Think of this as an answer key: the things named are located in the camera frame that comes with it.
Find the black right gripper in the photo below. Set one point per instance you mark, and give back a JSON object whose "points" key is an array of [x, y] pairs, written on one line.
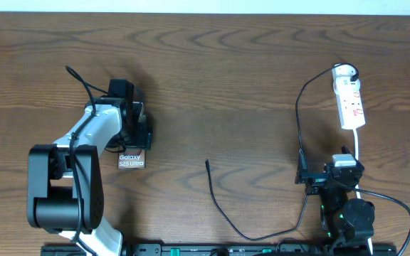
{"points": [[303, 173]]}

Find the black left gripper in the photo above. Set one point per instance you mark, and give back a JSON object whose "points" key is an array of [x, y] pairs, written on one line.
{"points": [[144, 137]]}

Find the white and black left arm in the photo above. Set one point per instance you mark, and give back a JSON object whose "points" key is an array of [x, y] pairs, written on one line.
{"points": [[65, 189]]}

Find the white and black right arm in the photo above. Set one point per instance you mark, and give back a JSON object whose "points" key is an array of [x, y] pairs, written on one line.
{"points": [[349, 221]]}

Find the white charger adapter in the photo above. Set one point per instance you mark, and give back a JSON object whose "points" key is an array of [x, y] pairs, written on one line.
{"points": [[343, 85]]}

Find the white power strip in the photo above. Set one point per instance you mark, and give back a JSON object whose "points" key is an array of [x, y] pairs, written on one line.
{"points": [[349, 105]]}

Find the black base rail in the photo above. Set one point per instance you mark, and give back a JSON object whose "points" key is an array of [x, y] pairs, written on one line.
{"points": [[289, 248]]}

